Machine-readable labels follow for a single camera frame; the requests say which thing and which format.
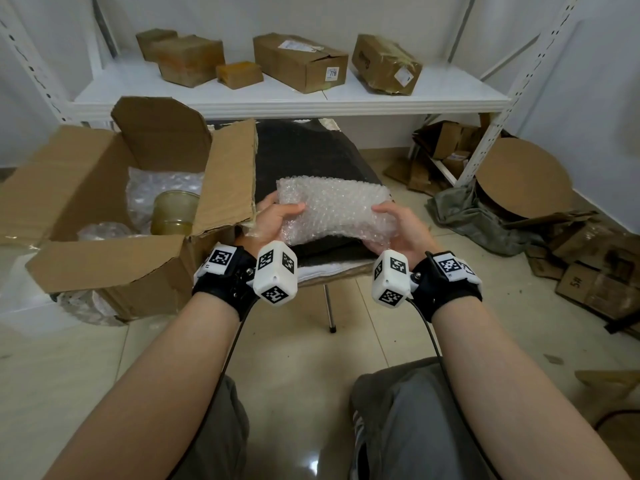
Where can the taped brown cardboard box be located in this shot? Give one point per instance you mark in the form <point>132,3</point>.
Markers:
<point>190,59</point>

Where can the yellowish translucent jar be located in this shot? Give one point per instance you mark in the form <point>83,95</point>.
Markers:
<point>172,214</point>

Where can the large open cardboard box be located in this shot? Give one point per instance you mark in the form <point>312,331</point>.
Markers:
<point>75,194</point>

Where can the person's right hand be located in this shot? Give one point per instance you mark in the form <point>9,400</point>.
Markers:
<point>412,239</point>

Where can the person's left hand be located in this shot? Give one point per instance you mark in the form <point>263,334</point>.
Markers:
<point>267,227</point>

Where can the crumpled labelled cardboard box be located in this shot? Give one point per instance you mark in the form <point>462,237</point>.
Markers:
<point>385,64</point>

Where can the person's right thumb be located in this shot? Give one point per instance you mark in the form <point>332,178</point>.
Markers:
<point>386,208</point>

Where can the heap of flattened cardboard boxes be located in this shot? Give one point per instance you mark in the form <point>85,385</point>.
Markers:
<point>595,264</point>

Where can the long labelled cardboard box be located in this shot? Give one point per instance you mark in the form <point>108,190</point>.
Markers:
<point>300,62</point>

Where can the clear plastic bag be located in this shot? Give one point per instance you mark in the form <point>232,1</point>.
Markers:
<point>92,309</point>

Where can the person's leg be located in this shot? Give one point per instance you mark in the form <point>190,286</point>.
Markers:
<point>220,434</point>
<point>410,424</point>

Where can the bubble wrap package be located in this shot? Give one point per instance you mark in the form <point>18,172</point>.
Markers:
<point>335,207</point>

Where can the person's left leg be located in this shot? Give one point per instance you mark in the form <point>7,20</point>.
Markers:
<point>220,434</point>

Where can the white metal shelving rack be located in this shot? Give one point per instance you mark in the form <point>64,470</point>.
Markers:
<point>300,97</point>

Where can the bubble wrap sheet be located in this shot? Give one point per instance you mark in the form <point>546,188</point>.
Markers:
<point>160,187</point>

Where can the person's left forearm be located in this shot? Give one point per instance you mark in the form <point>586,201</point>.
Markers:
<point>150,389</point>

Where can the person's right forearm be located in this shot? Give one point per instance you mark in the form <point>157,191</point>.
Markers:
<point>515,389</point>

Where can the clear plastic container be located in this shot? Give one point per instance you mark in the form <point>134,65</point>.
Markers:
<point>107,230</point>

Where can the tiny flat cardboard box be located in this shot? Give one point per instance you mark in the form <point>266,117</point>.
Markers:
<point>240,74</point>

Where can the person's right leg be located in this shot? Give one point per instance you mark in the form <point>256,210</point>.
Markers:
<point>410,424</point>

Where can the grey-green cloth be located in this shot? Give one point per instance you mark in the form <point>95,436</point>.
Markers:
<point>470,219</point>

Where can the person's left thumb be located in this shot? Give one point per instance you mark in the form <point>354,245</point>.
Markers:
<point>289,210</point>

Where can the pile of torn cardboard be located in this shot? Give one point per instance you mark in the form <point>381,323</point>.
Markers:
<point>440,144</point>

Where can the black cushioned chair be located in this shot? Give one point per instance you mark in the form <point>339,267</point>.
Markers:
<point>310,154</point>

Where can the round cardboard disc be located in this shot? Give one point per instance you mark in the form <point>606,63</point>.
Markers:
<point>525,177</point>

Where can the small square cardboard box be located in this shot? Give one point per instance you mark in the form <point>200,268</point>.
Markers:
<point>150,42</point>

